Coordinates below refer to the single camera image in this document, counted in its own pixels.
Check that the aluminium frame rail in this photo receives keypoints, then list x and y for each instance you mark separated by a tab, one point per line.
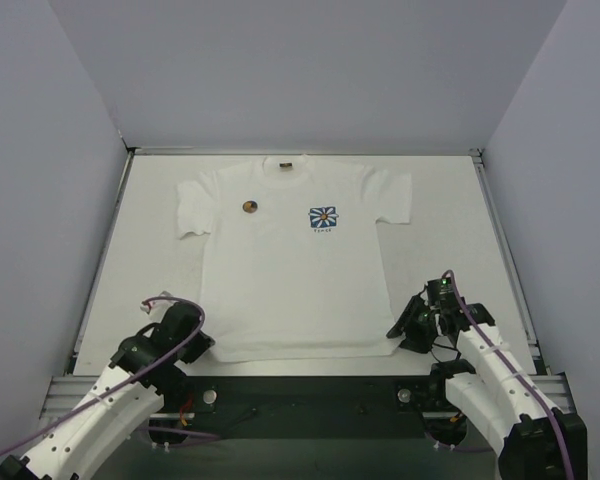
454	226

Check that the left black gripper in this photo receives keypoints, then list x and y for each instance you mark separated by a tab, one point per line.
196	345

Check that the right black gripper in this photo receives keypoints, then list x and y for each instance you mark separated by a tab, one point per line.
415	323

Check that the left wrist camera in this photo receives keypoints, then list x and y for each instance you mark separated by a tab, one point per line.
149	304

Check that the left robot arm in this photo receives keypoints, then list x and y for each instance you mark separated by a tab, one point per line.
140	376

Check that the white t-shirt with flower print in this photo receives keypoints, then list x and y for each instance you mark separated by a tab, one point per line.
302	277

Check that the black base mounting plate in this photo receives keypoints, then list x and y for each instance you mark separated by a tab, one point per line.
307	408

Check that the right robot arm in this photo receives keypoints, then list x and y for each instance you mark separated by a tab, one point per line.
485	385

